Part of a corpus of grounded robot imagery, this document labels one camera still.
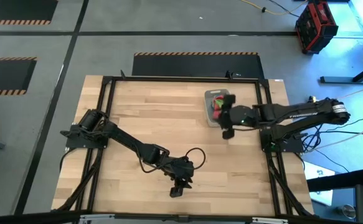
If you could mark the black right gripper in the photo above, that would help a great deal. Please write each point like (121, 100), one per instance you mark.
(240, 116)

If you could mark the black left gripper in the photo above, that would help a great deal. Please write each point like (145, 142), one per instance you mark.
(181, 169)

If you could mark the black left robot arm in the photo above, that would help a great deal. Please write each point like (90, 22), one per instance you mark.
(125, 140)

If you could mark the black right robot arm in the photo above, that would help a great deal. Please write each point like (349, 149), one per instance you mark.
(293, 113)

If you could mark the grey plastic basket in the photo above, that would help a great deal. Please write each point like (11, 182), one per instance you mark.
(209, 121)

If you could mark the black hazard-striped floor mat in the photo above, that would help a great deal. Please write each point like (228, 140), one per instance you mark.
(196, 67)
(3, 74)
(16, 9)

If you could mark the grey desk leg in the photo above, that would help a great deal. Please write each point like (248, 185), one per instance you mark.
(349, 80)

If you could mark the red and black toolbox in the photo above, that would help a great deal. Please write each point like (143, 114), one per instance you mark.
(316, 26)

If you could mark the steel can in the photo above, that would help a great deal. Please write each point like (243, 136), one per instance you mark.
(346, 211)

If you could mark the black aluminium table frame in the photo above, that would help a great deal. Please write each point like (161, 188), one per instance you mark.
(184, 79)

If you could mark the silver frame bracket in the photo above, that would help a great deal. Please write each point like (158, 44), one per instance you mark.
(97, 217)
(270, 220)

